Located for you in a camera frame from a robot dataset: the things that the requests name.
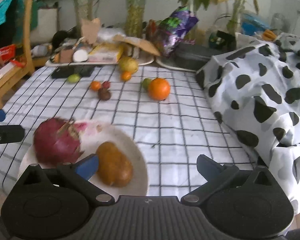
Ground white oval tray left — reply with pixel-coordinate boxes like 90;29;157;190
45;51;155;67

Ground red dragon fruit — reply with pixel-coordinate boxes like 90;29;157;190
33;118;83;166

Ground green lime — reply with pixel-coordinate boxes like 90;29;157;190
67;74;81;83
142;78;152;91

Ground grey zip case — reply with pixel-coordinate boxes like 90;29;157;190
173;43;223;71

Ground yellow medicine box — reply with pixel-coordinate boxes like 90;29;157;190
88;43;123;63

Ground purple snack bag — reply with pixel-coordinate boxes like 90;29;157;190
151;6;199;57

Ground crumpled brown paper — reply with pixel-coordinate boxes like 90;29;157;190
81;18;101;44

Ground glass vase left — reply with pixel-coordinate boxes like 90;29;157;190
74;0;94;34

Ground glass vase middle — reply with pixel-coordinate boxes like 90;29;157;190
125;0;146;38

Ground white cylinder jar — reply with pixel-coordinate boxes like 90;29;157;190
72;49;88;63

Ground small red fruit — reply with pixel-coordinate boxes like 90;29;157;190
102;81;111;89

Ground brown padded envelope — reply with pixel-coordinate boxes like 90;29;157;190
113;35;161;56

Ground small tangerine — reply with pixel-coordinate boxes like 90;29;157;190
90;81;102;91
120;71;132;82

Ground white oval tray right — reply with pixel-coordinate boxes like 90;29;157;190
155;57;200;73

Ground dark passion fruit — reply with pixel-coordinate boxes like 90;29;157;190
98;88;111;101

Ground cow print cloth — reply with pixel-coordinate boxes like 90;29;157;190
196;33;300;213

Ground wooden chair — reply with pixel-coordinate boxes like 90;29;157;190
0;0;36;110

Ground glass vase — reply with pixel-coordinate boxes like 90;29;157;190
74;0;94;34
125;0;146;38

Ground brown mango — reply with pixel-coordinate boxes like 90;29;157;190
96;141;133;187

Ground large orange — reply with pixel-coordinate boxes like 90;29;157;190
148;78;171;101

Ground white floral plate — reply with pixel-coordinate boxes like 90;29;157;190
19;120;148;200

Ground white oval tray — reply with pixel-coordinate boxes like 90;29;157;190
45;51;155;67
155;57;200;73

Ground checkered tablecloth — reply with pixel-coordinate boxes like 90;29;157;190
0;66;255;196

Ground yellow green pear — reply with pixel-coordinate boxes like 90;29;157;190
118;56;139;74

